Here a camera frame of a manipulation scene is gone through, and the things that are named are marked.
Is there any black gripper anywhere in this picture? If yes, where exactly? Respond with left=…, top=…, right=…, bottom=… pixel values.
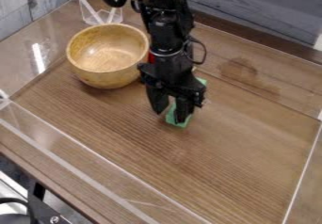
left=137, top=50, right=205, bottom=123

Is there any brown wooden bowl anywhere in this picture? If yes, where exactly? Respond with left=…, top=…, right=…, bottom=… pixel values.
left=65, top=24, right=149, bottom=89

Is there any black cable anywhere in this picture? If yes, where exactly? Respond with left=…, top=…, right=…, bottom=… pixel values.
left=0, top=196, right=41, bottom=224

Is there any red toy strawberry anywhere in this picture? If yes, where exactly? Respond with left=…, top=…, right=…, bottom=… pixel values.
left=148, top=51, right=153, bottom=64

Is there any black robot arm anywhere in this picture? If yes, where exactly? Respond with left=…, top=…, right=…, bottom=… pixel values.
left=102, top=0, right=205, bottom=124

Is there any black table leg bracket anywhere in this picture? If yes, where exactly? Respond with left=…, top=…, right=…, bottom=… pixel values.
left=28, top=182, right=72, bottom=224

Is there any clear acrylic corner bracket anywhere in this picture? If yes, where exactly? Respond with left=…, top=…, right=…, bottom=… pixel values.
left=77, top=0, right=122, bottom=25

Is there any clear acrylic tray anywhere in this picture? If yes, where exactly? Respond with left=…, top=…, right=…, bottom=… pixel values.
left=0, top=2, right=322, bottom=224

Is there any green rectangular block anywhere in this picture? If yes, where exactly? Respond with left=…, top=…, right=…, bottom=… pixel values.
left=163, top=76, right=208, bottom=129

